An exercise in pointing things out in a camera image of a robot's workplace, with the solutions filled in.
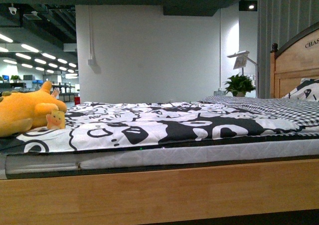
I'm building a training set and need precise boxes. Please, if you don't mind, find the large orange plush toy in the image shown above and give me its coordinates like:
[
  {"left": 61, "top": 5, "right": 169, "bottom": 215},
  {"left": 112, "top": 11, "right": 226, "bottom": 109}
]
[{"left": 0, "top": 81, "right": 67, "bottom": 137}]

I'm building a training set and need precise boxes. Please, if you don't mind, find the black and white cartoon duvet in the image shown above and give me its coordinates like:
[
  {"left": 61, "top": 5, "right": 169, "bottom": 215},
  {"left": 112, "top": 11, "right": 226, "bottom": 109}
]
[{"left": 0, "top": 102, "right": 319, "bottom": 154}]

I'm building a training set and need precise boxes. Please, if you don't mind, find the green potted plant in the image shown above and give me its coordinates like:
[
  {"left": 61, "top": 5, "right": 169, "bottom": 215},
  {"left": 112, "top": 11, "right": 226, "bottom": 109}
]
[{"left": 224, "top": 74, "right": 255, "bottom": 97}]

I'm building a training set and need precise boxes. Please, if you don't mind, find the red box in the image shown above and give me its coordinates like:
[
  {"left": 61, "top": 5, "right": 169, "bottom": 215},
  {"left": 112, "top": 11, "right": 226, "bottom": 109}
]
[{"left": 74, "top": 97, "right": 80, "bottom": 105}]

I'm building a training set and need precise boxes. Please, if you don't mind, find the white desk lamp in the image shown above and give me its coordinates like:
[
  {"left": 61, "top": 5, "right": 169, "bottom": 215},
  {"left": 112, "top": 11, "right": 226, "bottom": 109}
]
[{"left": 227, "top": 50, "right": 257, "bottom": 97}]

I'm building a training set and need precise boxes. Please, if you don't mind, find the small yellow cat figurine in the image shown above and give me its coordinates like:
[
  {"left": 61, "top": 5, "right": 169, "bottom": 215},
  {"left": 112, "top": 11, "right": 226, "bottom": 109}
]
[{"left": 46, "top": 110, "right": 65, "bottom": 130}]

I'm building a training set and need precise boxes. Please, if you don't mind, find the black white checkered sheet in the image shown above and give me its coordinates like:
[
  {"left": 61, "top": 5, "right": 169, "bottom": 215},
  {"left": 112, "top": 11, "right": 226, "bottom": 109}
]
[{"left": 200, "top": 96, "right": 319, "bottom": 127}]

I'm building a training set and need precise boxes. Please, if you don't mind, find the wooden headboard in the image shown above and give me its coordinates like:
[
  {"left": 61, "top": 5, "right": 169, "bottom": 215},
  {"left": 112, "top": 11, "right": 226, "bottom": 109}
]
[{"left": 270, "top": 23, "right": 319, "bottom": 98}]

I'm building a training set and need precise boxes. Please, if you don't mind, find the small distant potted plant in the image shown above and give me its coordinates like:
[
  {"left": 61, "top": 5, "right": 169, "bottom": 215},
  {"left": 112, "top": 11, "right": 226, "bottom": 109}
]
[{"left": 10, "top": 75, "right": 21, "bottom": 83}]

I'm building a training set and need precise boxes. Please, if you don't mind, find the cartoon print pillow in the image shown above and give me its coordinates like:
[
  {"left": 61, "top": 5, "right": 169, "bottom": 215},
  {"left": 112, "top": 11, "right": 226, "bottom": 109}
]
[{"left": 283, "top": 78, "right": 319, "bottom": 102}]

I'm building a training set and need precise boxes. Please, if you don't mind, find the grey curtain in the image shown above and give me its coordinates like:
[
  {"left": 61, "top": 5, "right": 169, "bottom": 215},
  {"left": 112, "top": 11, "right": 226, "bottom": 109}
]
[{"left": 257, "top": 0, "right": 319, "bottom": 98}]

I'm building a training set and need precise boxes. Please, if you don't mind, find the white mattress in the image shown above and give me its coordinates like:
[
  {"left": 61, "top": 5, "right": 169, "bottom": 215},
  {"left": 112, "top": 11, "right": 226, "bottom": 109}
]
[{"left": 0, "top": 139, "right": 319, "bottom": 180}]

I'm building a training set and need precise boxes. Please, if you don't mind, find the white wall socket box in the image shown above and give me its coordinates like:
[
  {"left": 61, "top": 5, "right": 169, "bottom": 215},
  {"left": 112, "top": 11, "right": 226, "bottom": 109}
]
[{"left": 88, "top": 59, "right": 96, "bottom": 66}]

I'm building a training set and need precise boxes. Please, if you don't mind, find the white security camera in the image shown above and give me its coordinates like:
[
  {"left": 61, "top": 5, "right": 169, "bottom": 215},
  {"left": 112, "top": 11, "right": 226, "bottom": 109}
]
[{"left": 8, "top": 3, "right": 17, "bottom": 15}]

